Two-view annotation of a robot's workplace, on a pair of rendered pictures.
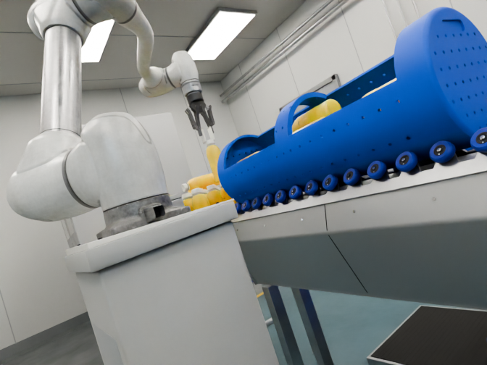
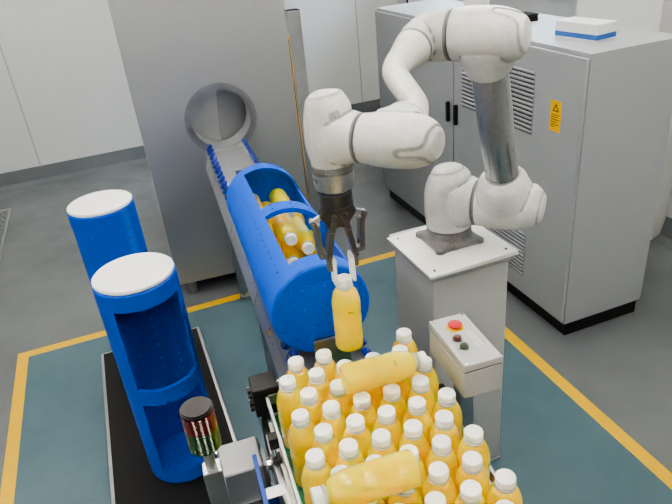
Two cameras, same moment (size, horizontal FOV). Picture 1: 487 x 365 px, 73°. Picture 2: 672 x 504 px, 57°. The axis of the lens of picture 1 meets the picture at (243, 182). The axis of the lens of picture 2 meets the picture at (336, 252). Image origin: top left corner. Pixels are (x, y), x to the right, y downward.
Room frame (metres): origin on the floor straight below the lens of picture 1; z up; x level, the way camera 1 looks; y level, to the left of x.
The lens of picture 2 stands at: (2.73, 0.46, 2.05)
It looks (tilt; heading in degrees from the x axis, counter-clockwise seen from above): 29 degrees down; 198
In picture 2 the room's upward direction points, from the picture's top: 6 degrees counter-clockwise
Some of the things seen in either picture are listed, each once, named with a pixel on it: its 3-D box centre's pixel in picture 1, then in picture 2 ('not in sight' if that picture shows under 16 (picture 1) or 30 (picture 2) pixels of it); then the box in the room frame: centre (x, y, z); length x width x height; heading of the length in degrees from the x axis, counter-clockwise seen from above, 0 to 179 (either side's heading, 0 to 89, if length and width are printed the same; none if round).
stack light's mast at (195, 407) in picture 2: not in sight; (203, 437); (1.97, -0.09, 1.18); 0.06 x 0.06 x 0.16
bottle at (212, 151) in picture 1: (216, 161); (347, 314); (1.54, 0.09, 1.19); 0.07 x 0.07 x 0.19
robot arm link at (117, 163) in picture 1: (119, 160); (450, 195); (0.79, 0.26, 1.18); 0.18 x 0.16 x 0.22; 76
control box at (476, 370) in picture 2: (166, 209); (463, 353); (1.47, 0.36, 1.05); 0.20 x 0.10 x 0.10; 32
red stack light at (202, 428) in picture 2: not in sight; (198, 418); (1.97, -0.09, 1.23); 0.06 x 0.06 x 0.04
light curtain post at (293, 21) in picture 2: not in sight; (312, 189); (0.01, -0.50, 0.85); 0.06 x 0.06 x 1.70; 32
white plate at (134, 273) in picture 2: not in sight; (133, 272); (1.16, -0.78, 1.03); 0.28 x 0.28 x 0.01
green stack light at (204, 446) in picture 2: not in sight; (203, 435); (1.97, -0.09, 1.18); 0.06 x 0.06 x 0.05
